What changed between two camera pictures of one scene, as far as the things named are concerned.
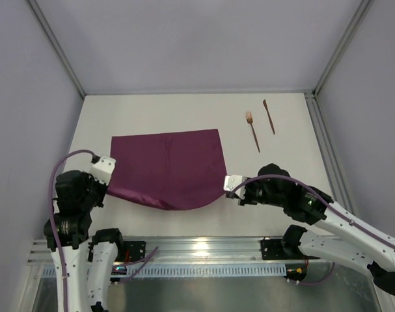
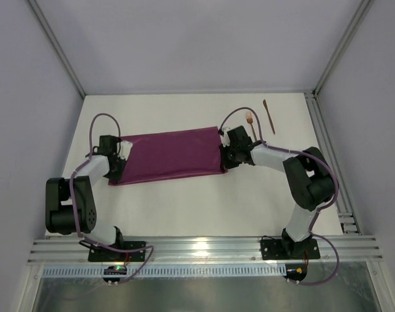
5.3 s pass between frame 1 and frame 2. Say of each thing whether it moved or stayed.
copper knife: stayed
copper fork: stayed
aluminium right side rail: stayed
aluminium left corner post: stayed
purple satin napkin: moved
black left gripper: moved
